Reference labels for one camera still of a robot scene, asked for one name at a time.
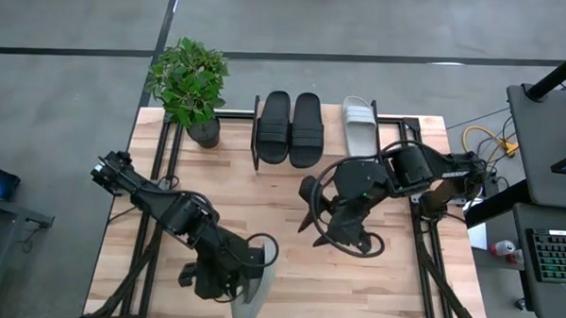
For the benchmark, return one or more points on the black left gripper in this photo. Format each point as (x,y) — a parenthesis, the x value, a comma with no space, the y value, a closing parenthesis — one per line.
(217,277)

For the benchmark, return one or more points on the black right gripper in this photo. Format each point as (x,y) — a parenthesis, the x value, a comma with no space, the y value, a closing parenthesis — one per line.
(349,225)

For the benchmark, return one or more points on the grey rubber slide sandal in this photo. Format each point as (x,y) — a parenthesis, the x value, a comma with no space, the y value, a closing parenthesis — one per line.
(268,276)
(359,128)

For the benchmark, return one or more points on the black rubber slide sandal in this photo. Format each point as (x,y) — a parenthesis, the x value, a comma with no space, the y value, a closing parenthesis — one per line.
(273,130)
(306,131)

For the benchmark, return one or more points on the wooden shelf black metal frame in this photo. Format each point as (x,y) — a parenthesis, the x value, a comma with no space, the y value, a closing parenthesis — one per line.
(333,128)

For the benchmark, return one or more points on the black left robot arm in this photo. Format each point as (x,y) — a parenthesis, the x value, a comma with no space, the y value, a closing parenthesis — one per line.
(177,214)

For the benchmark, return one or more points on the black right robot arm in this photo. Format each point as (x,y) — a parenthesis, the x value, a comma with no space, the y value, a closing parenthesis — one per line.
(415,166)

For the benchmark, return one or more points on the white box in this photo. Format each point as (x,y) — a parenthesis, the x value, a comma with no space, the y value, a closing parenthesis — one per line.
(477,236)

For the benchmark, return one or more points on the red white drink can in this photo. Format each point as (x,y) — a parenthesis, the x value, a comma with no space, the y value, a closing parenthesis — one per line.
(502,248)

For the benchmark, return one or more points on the green potted plant black pot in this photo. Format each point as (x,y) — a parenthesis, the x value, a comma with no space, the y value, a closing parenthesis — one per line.
(189,80)

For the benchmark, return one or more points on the black metal side stand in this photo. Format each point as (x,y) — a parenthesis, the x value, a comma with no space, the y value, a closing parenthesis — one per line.
(7,215)

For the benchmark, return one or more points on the grey desk with keyboard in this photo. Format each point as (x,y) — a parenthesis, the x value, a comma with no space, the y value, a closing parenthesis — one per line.
(528,300)

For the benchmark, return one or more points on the grey desk with tablet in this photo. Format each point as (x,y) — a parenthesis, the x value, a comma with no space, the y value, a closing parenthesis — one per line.
(543,154)

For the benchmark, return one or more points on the backlit rainbow keyboard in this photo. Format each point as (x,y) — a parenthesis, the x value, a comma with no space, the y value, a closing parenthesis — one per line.
(558,256)

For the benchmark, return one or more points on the black slanted pole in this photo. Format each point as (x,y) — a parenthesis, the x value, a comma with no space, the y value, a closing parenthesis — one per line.
(557,74)

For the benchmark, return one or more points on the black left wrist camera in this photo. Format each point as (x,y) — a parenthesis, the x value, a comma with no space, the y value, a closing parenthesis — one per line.
(187,274)

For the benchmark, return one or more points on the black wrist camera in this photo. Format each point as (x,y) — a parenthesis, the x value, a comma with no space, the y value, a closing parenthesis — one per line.
(187,274)
(315,193)

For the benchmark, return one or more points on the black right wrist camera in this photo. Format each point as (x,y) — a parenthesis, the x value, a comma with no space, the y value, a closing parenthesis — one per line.
(315,193)

